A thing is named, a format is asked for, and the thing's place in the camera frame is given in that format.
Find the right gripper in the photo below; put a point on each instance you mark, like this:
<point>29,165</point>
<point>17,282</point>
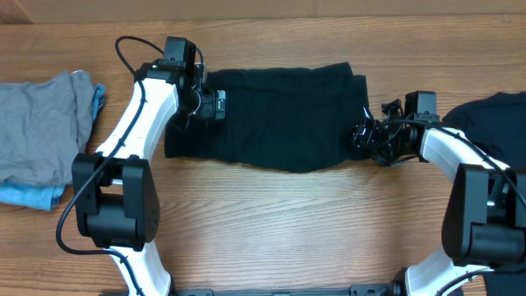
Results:
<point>366,134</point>

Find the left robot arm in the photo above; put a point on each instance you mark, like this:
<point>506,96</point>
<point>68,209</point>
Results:
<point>115,201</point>

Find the black shirt pile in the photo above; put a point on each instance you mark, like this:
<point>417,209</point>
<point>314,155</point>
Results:
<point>496,125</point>

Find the black shorts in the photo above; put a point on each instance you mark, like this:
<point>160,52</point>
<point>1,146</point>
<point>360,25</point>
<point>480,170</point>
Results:
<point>291,119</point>

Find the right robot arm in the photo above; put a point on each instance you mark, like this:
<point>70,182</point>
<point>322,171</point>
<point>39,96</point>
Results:
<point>483,230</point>

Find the blue folded shirt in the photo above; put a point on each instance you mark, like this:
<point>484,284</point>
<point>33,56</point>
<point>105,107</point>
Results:
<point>39,197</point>

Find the grey folded shirt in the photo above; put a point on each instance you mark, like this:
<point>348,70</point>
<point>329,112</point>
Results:
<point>44,126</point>

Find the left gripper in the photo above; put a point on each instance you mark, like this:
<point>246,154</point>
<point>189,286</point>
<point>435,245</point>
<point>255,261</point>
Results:
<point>209,109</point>

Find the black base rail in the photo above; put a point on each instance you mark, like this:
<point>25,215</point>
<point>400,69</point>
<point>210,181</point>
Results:
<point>271,292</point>

